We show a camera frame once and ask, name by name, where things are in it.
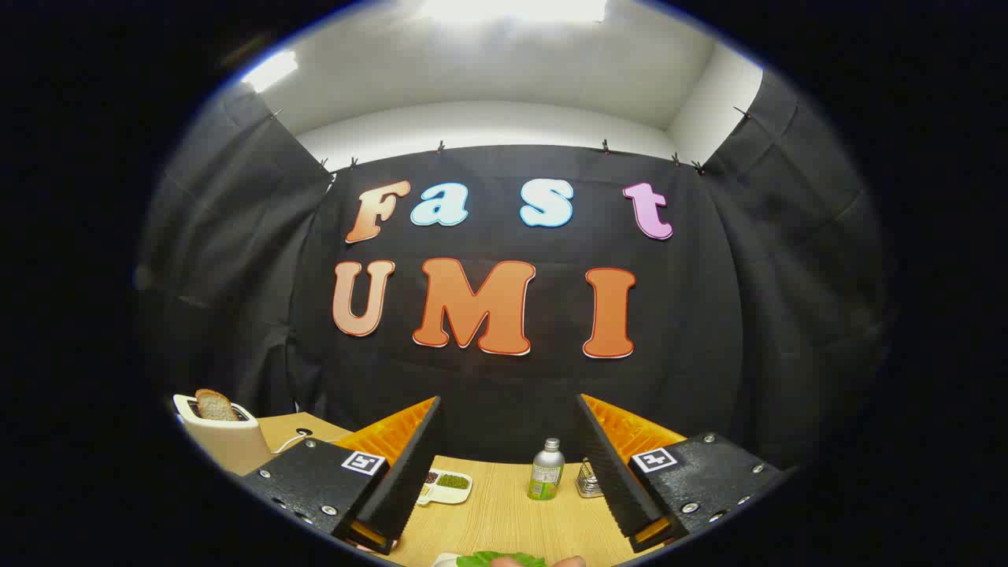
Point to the ceiling light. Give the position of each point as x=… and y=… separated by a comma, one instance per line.
x=512, y=8
x=269, y=71

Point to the pile of green beans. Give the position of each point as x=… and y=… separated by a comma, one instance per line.
x=453, y=481

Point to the white divided dish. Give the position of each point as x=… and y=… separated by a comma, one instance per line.
x=445, y=495

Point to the green lettuce leaf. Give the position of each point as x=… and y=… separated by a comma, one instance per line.
x=496, y=560

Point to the black backdrop cloth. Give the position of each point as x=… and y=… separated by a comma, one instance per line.
x=512, y=386

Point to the brown toast bread slice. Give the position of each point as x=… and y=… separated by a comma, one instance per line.
x=214, y=407

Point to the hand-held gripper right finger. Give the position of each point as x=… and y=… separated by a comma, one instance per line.
x=618, y=488

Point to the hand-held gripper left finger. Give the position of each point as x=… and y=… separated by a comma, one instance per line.
x=402, y=480

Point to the white toaster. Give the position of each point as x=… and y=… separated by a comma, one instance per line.
x=228, y=445

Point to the silver bottle with green label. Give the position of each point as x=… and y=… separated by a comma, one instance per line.
x=546, y=472

